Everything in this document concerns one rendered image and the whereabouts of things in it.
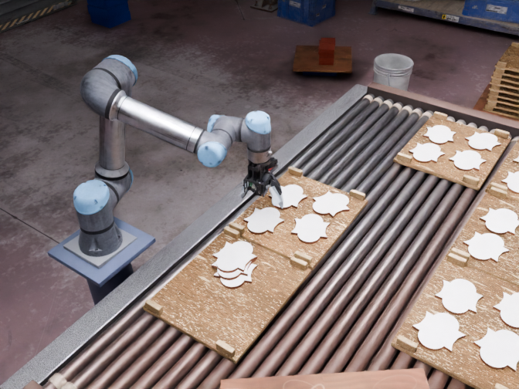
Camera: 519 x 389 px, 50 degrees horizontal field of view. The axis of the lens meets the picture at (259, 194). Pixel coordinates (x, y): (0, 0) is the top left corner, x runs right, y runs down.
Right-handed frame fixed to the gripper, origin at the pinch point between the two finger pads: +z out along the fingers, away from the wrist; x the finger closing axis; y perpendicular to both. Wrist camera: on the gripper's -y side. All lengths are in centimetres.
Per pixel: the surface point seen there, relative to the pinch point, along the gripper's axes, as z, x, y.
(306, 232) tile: 7.5, 16.5, 1.2
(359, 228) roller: 10.3, 32.2, -10.5
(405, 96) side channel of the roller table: 7, 28, -105
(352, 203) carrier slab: 8.6, 26.5, -21.3
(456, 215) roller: 10, 62, -30
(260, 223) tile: 7.6, 0.1, 2.5
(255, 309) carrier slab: 8.8, 13.3, 37.7
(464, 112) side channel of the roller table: 7, 56, -100
